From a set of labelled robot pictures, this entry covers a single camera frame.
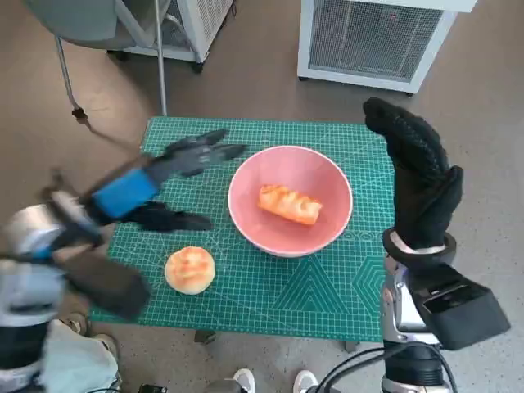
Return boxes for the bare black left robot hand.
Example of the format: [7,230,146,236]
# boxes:
[88,129,251,233]

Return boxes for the black knitted-glove right robot hand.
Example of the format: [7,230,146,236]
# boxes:
[362,97,465,251]

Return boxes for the round toy bread bun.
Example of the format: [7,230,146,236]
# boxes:
[164,246,217,295]

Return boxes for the pink bowl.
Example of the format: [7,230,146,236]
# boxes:
[228,146,354,258]

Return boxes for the long orange toy bread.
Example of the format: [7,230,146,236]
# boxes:
[257,183,324,226]

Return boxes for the white metal pole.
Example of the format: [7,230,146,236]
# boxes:
[151,0,169,115]

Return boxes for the person's beige shoe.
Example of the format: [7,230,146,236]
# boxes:
[56,313,120,349]

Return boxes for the white mesh-front cabinet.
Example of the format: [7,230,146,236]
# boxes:
[296,0,478,97]

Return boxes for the green cutting mat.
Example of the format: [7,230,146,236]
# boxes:
[89,116,398,343]

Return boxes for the person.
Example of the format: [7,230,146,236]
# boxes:
[40,318,122,393]

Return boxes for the grey office chair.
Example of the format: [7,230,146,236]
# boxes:
[22,0,138,120]

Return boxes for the white louvred cabinet on casters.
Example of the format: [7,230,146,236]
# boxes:
[106,0,237,74]

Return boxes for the white robot left foot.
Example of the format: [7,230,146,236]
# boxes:
[233,367,258,393]

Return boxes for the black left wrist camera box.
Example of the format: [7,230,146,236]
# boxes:
[61,253,151,321]

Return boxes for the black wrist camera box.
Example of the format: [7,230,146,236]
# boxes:
[61,253,151,321]
[409,264,512,351]

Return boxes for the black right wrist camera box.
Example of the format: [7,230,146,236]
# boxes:
[409,264,512,351]

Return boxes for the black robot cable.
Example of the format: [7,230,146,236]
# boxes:
[318,347,388,393]
[437,347,459,393]

